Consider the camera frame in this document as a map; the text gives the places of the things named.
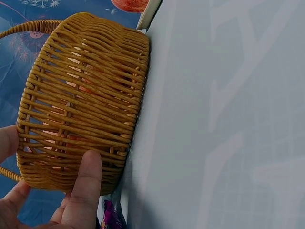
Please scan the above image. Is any purple snack packet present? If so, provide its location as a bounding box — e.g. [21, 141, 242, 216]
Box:
[99, 199, 127, 229]

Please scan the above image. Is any yellow woven basket with handle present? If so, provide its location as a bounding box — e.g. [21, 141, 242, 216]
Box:
[0, 11, 152, 198]

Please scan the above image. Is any person's left hand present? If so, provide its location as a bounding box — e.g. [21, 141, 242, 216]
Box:
[0, 125, 103, 229]

